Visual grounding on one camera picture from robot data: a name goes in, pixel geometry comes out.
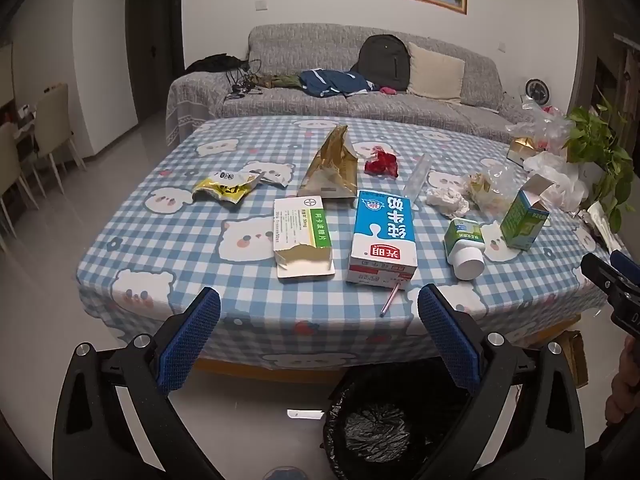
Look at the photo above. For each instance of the grey sofa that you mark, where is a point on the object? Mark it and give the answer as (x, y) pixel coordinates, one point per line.
(300, 107)

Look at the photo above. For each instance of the white paper packet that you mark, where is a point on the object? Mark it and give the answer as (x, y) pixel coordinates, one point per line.
(602, 225)

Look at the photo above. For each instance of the black backpack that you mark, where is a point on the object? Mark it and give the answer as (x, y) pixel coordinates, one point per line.
(382, 62)

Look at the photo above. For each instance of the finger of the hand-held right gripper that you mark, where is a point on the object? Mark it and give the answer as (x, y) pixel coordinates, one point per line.
(600, 271)
(625, 262)

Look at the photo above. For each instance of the dark door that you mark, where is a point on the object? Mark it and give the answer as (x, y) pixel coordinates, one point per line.
(150, 50)

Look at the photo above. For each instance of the clear bag with gold wrappers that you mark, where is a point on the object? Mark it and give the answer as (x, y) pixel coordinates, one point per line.
(487, 187)

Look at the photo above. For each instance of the green potted plant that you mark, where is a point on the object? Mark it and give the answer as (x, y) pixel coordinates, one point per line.
(595, 140)

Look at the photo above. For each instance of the brown cardboard box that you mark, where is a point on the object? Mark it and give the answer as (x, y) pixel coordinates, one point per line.
(575, 355)

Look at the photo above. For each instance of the yellow snack wrapper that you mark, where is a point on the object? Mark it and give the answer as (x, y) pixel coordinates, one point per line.
(225, 190)

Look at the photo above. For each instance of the red mesh net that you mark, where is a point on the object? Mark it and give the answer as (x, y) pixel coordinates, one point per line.
(381, 162)

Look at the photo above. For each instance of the black cloth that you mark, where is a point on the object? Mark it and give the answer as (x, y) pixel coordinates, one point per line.
(215, 62)

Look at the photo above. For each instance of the white green medicine box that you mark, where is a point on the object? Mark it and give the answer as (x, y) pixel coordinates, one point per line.
(300, 222)

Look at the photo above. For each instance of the green white bottle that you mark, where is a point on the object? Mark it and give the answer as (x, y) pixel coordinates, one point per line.
(465, 250)

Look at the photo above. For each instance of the blue checked bear tablecloth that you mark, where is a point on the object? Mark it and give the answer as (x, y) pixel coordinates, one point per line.
(200, 240)

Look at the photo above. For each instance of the white tissue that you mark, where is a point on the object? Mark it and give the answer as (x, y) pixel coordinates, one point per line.
(447, 202)

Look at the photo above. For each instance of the blue jacket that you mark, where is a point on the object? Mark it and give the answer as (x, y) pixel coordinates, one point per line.
(335, 82)

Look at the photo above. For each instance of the beige cushion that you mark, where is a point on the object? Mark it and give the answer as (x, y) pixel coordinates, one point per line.
(435, 72)

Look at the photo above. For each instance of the white plastic bag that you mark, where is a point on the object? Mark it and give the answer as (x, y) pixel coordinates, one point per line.
(560, 177)

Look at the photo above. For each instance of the small round fan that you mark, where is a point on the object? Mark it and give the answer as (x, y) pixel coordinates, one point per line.
(537, 91)

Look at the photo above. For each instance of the gold gift box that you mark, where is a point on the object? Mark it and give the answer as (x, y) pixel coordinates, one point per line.
(522, 150)

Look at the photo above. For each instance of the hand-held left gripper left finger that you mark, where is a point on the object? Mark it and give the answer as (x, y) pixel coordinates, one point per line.
(192, 341)

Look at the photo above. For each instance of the green cloth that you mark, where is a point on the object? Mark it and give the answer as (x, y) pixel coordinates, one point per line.
(275, 80)

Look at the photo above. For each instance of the bin with black bag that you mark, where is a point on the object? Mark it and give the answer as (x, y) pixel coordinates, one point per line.
(370, 430)

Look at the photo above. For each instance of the gold foil bag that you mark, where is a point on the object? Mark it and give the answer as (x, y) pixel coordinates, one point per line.
(330, 170)

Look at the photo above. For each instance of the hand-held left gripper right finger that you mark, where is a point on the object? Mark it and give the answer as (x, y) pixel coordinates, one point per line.
(450, 341)

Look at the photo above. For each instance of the blue white milk carton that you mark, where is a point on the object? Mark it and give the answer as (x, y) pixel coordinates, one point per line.
(382, 230)

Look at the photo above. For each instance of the person's right hand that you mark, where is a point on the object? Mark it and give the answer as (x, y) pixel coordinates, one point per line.
(625, 385)

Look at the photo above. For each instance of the pink cloth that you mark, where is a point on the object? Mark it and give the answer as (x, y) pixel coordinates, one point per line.
(387, 90)

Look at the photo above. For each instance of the clear plastic tray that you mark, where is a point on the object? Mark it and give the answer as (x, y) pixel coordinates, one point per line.
(417, 180)

